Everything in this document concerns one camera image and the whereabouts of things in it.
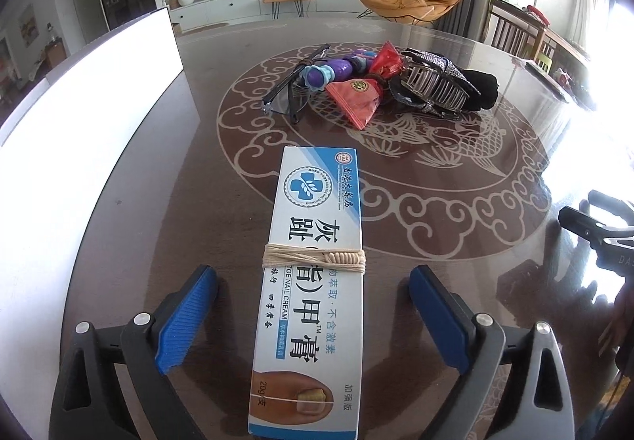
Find small wooden cabinet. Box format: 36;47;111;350
44;38;67;74

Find rhinestone hair claw clip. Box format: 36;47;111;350
389;50;479;119

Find black velvet sock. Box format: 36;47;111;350
446;69;498;112

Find dark patterned desktop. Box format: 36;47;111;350
64;17;634;440

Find black framed glasses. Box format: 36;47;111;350
262;44;332;125

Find red packet with gold emblem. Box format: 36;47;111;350
324;76;384;130

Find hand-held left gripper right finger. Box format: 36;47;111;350
409;264;575;440

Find white television cabinet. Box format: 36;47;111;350
168;0;377;27

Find white cardboard storage box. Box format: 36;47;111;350
0;7;185;371

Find dark red packet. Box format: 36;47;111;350
369;41;401;77

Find white blue ointment box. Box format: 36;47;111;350
248;145;367;438

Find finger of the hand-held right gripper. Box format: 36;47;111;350
558;206;610;243
588;190;634;218

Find framed wall painting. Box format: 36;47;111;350
19;4;36;47

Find purple blue plastic toy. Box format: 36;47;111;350
303;49;380;91

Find dark flat packet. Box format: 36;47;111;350
524;60;570;101

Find wooden side table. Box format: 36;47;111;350
537;19;595;74

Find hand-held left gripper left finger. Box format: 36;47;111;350
48;264;219;440

